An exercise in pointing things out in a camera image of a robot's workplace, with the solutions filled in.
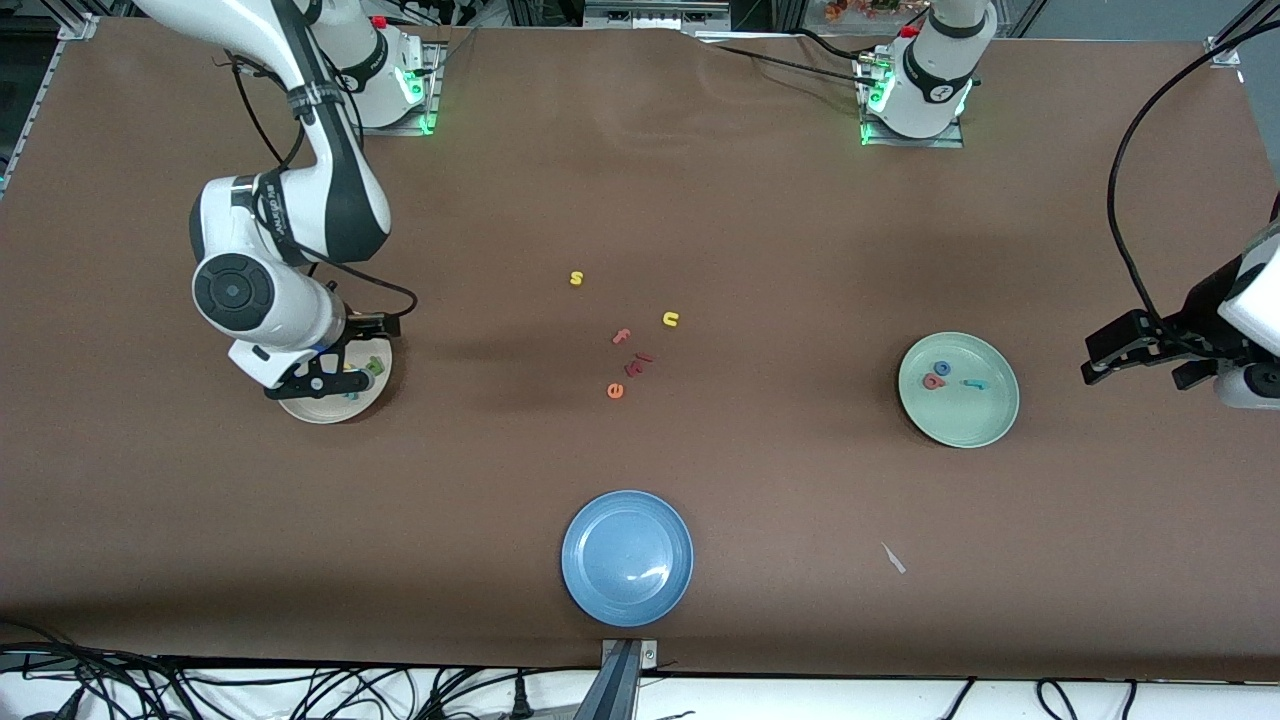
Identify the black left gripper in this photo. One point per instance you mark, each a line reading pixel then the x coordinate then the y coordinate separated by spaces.
pixel 1192 322

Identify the silver electronics box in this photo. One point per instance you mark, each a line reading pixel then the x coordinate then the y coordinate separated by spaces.
pixel 655 12

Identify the white paper scrap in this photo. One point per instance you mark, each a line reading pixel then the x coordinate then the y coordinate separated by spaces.
pixel 894 559

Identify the beige brown plate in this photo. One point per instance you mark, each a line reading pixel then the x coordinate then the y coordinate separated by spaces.
pixel 378 395

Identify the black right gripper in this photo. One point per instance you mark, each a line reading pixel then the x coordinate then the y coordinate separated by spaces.
pixel 357 329

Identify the pale green plate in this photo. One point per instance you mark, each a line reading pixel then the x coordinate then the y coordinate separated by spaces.
pixel 975 420

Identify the black power plug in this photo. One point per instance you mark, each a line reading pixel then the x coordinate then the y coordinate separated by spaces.
pixel 520 703

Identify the blue plate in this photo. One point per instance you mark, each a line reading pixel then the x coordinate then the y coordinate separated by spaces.
pixel 627 558

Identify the black metal frame post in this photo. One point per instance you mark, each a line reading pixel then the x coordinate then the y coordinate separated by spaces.
pixel 770 12
pixel 545 10

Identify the grey metal camera mount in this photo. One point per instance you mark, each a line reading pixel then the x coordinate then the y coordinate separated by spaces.
pixel 618 685

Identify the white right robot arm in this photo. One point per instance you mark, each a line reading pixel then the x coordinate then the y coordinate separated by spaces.
pixel 250 30

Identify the orange decoration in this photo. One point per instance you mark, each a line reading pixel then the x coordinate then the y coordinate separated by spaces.
pixel 860 8

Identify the aluminium frame rail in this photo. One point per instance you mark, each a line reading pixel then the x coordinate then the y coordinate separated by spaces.
pixel 80 27
pixel 1225 45

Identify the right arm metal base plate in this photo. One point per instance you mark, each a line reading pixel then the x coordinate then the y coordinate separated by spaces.
pixel 395 130

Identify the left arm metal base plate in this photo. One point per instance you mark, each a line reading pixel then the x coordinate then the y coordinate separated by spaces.
pixel 915 142

